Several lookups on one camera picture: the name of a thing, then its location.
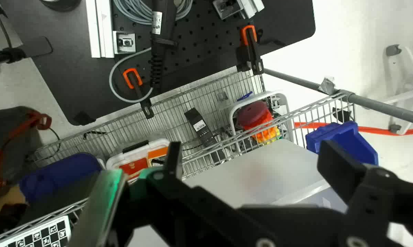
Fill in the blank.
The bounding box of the white and orange case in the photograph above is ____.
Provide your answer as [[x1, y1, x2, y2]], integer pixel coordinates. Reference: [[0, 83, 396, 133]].
[[106, 138, 171, 181]]

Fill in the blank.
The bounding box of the dark red round lid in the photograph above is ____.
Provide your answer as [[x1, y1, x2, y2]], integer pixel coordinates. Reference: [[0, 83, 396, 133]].
[[237, 101, 271, 128]]

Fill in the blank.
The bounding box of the aluminium bracket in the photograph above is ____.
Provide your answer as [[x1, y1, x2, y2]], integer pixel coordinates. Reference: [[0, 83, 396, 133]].
[[213, 0, 265, 20]]

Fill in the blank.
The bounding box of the aluminium profile with bracket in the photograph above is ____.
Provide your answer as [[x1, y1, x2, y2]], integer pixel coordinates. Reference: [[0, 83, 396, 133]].
[[85, 0, 137, 58]]

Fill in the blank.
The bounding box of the dark blue tub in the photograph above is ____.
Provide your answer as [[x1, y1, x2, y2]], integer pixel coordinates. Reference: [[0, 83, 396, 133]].
[[19, 152, 104, 203]]

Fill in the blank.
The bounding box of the orange floor tape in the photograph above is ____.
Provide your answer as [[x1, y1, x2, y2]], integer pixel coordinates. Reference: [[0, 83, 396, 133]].
[[294, 122, 413, 136]]

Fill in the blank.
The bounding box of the orange and black clamp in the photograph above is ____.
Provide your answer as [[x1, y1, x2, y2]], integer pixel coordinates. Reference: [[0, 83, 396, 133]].
[[123, 68, 155, 119], [236, 25, 264, 75]]

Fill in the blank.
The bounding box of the dark bag with red strap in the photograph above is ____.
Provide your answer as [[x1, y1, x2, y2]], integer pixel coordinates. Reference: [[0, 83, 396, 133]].
[[0, 106, 53, 220]]

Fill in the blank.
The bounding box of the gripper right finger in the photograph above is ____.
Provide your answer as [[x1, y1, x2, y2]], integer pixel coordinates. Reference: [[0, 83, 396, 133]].
[[317, 139, 413, 247]]

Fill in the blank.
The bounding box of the coil of grey cable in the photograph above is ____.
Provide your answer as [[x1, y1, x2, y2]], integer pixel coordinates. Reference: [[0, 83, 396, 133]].
[[113, 0, 193, 25]]

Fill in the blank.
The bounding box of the black power brick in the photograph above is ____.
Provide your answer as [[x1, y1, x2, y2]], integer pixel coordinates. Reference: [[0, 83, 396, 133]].
[[184, 108, 218, 147]]

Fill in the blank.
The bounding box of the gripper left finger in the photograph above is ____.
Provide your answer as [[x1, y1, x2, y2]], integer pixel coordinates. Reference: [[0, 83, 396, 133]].
[[108, 142, 279, 247]]

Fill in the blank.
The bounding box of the black and white marker board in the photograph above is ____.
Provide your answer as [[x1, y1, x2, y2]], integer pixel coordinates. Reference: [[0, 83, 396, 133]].
[[0, 215, 71, 247]]

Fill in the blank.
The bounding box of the black cable with plug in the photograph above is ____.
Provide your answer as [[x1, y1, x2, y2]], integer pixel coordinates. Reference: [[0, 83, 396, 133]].
[[149, 0, 178, 90]]

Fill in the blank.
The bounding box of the translucent white storage box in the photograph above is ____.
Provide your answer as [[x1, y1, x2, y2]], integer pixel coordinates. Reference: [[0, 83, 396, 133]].
[[184, 139, 348, 214]]

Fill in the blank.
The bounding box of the white frame stand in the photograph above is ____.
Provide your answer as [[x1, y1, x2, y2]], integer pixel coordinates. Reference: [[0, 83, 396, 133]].
[[381, 44, 413, 135]]

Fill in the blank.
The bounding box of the blue plastic bin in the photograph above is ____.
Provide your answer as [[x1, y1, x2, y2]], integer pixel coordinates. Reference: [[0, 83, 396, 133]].
[[306, 121, 379, 166]]

